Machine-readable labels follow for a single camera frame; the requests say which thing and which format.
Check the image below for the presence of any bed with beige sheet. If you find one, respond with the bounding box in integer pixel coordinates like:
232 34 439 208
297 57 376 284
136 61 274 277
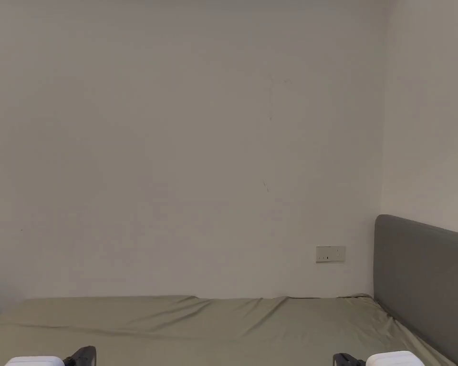
0 293 458 366

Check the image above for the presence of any white wall socket plate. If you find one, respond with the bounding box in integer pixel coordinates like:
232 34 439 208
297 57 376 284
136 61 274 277
315 245 346 264

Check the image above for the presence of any grey padded headboard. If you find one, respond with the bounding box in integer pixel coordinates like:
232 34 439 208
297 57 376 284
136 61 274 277
373 214 458 366

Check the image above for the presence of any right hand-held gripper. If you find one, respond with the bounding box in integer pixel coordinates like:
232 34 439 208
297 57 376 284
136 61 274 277
332 350 425 366

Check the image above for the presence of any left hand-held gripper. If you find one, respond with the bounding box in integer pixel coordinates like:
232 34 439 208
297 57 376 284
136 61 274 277
4 346 97 366

